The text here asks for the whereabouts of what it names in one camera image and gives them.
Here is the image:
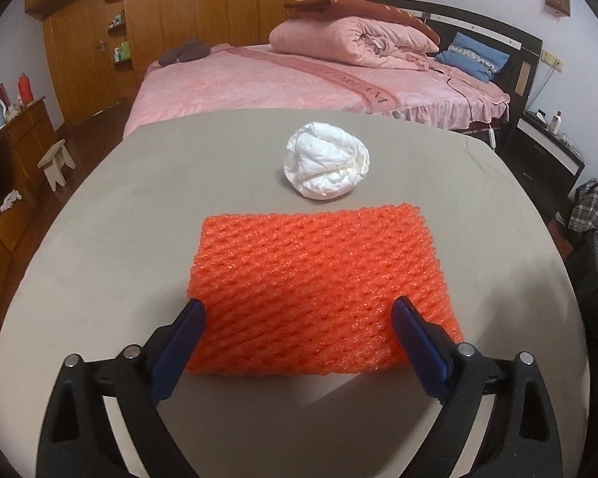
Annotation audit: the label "folded pink quilt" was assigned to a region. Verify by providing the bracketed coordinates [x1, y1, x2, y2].
[269, 16, 439, 71]

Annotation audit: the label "white blanket controller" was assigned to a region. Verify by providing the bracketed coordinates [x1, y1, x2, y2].
[487, 125, 497, 151]

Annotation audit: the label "white lotion bottle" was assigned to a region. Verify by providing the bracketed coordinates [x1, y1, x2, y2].
[548, 111, 562, 136]

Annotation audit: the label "wooden wardrobe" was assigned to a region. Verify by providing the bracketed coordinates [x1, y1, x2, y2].
[24, 0, 293, 126]

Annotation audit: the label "blue pillow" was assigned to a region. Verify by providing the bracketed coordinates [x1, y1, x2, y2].
[435, 32, 510, 82]

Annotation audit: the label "red thermos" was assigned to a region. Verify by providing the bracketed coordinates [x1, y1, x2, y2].
[18, 72, 34, 106]

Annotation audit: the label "dark bed headboard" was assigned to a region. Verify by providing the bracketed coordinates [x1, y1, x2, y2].
[365, 0, 542, 124]

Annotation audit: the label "small white wooden stool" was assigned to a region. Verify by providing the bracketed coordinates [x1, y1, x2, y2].
[37, 139, 76, 192]

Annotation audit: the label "dark slippers on bed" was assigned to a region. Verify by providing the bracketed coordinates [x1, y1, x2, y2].
[157, 38, 210, 67]

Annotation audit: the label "wall power outlet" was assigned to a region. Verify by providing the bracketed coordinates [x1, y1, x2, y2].
[540, 50, 564, 72]

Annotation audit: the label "white paper ball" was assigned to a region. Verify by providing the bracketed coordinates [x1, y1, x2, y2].
[283, 122, 370, 201]

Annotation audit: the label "black white nightstand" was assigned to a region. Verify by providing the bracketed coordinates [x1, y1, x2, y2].
[499, 112, 584, 222]

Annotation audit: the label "red brown folded blanket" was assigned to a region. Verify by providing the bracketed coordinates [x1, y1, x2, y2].
[285, 0, 441, 47]

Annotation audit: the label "bed with pink sheet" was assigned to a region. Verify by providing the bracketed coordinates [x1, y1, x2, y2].
[124, 45, 511, 135]

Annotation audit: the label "grey table cloth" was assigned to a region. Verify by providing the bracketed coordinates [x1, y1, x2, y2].
[0, 109, 589, 477]

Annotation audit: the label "wooden desk cabinet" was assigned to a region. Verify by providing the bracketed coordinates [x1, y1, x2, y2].
[0, 98, 58, 257]

